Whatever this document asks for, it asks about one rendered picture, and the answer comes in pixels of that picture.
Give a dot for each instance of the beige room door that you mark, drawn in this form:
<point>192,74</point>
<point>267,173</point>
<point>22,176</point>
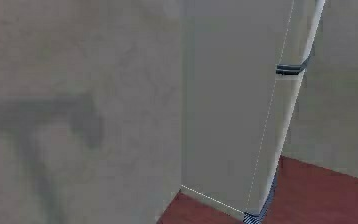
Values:
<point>230,110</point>

